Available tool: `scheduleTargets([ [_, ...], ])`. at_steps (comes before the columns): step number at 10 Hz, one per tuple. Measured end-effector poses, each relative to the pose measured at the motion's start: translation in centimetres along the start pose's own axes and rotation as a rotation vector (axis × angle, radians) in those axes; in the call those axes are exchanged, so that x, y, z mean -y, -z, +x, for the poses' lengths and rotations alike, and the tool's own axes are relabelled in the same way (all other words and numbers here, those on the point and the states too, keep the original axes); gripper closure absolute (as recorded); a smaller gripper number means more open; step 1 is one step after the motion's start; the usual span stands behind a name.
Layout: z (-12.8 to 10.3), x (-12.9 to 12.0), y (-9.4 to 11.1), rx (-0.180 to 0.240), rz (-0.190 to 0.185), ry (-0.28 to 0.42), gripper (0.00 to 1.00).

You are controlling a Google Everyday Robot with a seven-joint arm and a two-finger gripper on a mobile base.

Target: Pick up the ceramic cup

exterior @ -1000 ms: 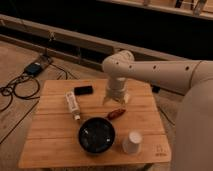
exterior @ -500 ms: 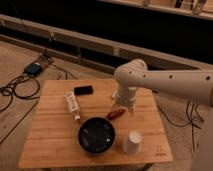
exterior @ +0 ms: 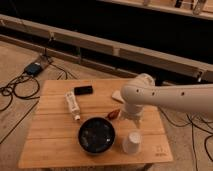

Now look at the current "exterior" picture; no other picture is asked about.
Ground black floor cables right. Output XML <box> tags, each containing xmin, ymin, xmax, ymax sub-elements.
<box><xmin>158</xmin><ymin>107</ymin><xmax>213</xmax><ymax>171</ymax></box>

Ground brown red snack wrapper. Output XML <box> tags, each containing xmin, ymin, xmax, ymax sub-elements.
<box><xmin>106</xmin><ymin>109</ymin><xmax>120</xmax><ymax>120</ymax></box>

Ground wooden table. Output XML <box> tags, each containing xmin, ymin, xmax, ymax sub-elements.
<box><xmin>19</xmin><ymin>79</ymin><xmax>173</xmax><ymax>168</ymax></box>

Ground black floor cables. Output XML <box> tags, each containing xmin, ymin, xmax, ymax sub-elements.
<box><xmin>0</xmin><ymin>49</ymin><xmax>78</xmax><ymax>113</ymax></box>
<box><xmin>158</xmin><ymin>107</ymin><xmax>213</xmax><ymax>171</ymax></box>

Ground white tube bottle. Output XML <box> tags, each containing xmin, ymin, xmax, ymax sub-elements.
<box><xmin>65</xmin><ymin>91</ymin><xmax>81</xmax><ymax>120</ymax></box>

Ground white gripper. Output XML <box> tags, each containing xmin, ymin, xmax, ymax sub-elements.
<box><xmin>118</xmin><ymin>106</ymin><xmax>142</xmax><ymax>129</ymax></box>

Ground black round bowl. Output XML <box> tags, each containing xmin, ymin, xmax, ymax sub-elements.
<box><xmin>78</xmin><ymin>117</ymin><xmax>116</xmax><ymax>154</ymax></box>

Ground black rectangular remote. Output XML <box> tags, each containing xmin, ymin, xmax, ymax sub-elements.
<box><xmin>74</xmin><ymin>86</ymin><xmax>93</xmax><ymax>95</ymax></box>

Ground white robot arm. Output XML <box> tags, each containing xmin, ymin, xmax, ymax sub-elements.
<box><xmin>120</xmin><ymin>74</ymin><xmax>213</xmax><ymax>128</ymax></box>

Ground black floor cables left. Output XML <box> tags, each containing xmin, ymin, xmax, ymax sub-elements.
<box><xmin>0</xmin><ymin>49</ymin><xmax>78</xmax><ymax>113</ymax></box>

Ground blue power adapter box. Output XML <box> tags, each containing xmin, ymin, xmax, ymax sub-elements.
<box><xmin>24</xmin><ymin>62</ymin><xmax>42</xmax><ymax>76</ymax></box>

